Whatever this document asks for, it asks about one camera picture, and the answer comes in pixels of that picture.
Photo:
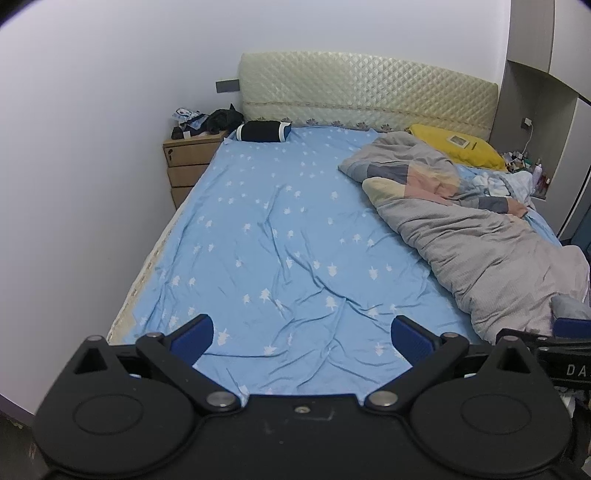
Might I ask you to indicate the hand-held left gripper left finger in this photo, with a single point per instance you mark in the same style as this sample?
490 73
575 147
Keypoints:
194 337

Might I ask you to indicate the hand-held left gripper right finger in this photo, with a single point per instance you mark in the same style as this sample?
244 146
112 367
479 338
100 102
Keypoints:
411 339

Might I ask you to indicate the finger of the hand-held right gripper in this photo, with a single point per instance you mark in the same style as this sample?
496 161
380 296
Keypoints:
572 328

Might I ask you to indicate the dark blue object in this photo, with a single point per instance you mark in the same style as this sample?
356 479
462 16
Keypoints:
582 244

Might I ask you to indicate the grey patchwork quilt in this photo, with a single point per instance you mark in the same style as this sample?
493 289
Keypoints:
485 258

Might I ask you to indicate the bed with blue star sheet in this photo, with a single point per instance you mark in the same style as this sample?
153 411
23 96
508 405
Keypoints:
277 240

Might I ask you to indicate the cluster of small bottles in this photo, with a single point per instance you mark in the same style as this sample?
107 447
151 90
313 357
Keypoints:
538 173

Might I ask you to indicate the wooden nightstand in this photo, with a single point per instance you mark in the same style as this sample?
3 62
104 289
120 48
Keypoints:
184 157

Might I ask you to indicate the yellow pillow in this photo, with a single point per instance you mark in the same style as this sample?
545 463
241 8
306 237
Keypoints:
480 154

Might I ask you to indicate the small black item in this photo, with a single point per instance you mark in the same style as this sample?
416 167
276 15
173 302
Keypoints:
179 134

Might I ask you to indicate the small white card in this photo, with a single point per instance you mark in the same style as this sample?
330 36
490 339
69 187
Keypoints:
458 140

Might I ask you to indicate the black neck pillow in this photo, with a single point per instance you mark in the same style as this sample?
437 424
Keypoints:
258 131

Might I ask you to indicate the black clothing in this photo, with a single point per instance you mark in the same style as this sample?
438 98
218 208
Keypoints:
224 119

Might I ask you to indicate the blue and white packet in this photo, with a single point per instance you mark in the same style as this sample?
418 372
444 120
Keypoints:
184 115

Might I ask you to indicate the cream quilted headboard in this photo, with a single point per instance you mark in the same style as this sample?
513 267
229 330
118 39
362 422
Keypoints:
369 87

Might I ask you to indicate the grey built-in wardrobe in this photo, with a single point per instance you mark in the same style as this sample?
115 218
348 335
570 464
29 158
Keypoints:
563 46

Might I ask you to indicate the wall socket with charger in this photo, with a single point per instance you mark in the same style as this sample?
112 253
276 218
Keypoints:
526 122

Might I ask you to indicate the grey wall switch plate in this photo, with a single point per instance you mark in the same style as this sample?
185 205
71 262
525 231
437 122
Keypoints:
227 86

